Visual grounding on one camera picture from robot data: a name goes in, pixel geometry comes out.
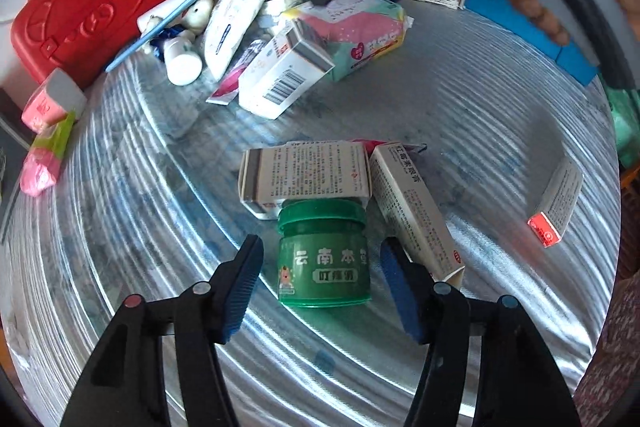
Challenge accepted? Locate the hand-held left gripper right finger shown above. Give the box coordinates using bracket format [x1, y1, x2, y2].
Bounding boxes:
[380, 237, 583, 427]

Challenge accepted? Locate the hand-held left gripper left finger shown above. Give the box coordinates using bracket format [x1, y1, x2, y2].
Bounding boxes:
[60, 234, 265, 427]

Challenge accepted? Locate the pink green tissue pack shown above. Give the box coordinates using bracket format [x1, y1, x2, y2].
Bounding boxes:
[282, 0, 413, 82]

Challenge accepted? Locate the green ointment jar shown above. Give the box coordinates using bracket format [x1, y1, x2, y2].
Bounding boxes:
[276, 199, 372, 309]

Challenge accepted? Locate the long white medicine box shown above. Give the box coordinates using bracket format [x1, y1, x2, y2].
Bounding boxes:
[368, 143, 466, 290]

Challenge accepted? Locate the white tube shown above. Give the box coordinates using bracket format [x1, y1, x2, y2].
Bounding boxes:
[202, 0, 277, 80]

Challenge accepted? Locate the white barcode medicine box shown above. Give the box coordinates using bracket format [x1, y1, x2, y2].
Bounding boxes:
[237, 18, 336, 120]

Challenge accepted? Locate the pink sachet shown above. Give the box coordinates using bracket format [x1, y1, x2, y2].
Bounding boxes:
[206, 39, 271, 106]

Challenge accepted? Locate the wide white medicine box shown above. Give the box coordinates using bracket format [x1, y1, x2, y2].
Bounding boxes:
[237, 142, 373, 220]

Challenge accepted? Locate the red foil sachet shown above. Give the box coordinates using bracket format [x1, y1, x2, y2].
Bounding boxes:
[347, 137, 428, 155]

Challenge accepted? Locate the small white bottle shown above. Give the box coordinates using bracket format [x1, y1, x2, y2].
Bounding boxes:
[164, 37, 203, 86]

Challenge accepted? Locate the small red-ended box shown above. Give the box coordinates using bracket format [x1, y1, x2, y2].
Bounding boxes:
[526, 157, 584, 249]

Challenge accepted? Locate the green plastic bag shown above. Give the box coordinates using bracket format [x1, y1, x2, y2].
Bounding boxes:
[602, 77, 640, 168]

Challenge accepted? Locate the brown patterned cloth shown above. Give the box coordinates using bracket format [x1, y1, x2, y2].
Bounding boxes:
[575, 272, 640, 427]

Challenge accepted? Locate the green pink wrapped packet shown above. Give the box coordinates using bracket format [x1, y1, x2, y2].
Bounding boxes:
[20, 109, 77, 196]

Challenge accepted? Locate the red plastic carry case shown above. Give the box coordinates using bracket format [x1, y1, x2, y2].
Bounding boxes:
[11, 0, 173, 90]

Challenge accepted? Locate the pink tissue packet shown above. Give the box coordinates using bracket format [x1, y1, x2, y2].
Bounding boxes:
[21, 68, 88, 132]

